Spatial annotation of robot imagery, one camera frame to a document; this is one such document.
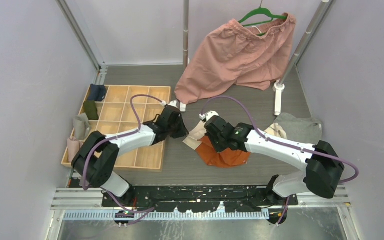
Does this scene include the pink shorts on hanger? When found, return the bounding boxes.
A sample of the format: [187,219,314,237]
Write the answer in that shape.
[174,12,297,105]

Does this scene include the wrist white camera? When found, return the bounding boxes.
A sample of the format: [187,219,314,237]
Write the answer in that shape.
[160,100,179,108]
[199,111,219,122]

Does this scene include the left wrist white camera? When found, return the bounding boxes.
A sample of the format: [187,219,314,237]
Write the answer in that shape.
[160,100,179,108]

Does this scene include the grey underwear on table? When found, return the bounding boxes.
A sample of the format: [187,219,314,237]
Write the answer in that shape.
[273,112,323,145]

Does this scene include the right metal rack pole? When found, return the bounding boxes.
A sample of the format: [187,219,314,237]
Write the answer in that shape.
[272,0,335,116]

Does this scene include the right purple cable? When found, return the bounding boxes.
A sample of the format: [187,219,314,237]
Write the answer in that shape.
[199,96,360,227]

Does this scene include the wooden compartment tray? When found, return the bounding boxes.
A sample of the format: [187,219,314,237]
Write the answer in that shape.
[61,84,172,173]

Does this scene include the green clothes hanger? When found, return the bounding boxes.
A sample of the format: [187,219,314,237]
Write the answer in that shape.
[238,0,288,36]

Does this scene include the metal rack pole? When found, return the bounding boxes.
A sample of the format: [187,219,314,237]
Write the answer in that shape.
[272,0,335,116]
[180,0,191,113]

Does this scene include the centre metal rack pole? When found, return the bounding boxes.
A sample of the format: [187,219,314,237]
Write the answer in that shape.
[180,0,191,113]

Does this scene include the pink rolled underwear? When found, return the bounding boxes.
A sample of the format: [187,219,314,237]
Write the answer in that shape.
[67,136,84,163]

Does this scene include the slotted aluminium cable duct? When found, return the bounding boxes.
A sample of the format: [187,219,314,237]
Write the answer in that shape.
[63,209,270,221]

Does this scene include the dark green rolled underwear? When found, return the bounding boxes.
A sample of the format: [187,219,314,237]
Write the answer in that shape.
[83,100,99,121]

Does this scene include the purple cable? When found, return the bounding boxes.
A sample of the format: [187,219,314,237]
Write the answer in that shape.
[80,94,167,226]
[199,96,360,227]

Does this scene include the grey rolled underwear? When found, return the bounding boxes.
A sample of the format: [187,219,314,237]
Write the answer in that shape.
[72,113,91,141]

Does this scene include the orange white underwear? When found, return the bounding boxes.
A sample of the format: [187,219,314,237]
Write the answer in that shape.
[183,121,251,168]

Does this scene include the left aluminium frame post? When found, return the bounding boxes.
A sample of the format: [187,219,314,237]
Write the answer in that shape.
[56,0,108,85]

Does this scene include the navy rolled underwear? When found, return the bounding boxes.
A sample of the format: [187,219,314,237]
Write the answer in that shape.
[86,84,107,102]

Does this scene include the beige underwear on table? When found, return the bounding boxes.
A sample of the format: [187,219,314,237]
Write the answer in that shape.
[264,123,288,139]

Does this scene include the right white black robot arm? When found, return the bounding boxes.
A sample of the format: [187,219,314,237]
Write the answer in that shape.
[199,111,345,205]

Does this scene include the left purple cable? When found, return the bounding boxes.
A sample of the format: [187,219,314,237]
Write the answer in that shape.
[80,94,167,226]

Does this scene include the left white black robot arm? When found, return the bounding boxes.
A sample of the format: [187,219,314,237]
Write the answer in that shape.
[71,105,189,207]

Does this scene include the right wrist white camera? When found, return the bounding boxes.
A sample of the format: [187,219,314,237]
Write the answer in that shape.
[199,111,219,122]

